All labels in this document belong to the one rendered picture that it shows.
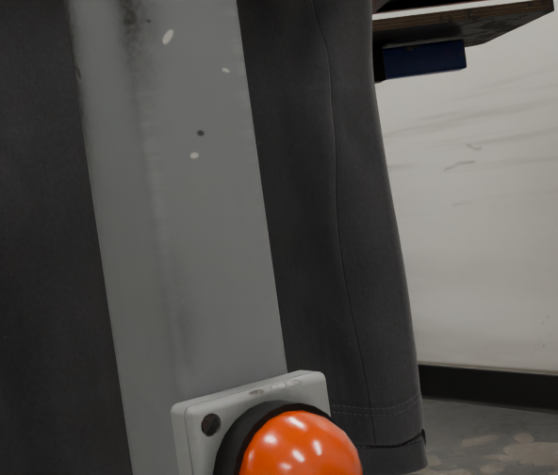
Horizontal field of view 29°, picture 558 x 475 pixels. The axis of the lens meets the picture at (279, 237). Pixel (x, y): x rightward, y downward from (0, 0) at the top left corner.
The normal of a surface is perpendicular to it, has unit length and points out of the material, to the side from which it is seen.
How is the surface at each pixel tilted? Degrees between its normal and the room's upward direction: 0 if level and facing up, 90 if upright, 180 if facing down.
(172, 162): 90
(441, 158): 90
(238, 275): 90
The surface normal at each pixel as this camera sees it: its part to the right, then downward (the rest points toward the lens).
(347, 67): 0.64, 0.02
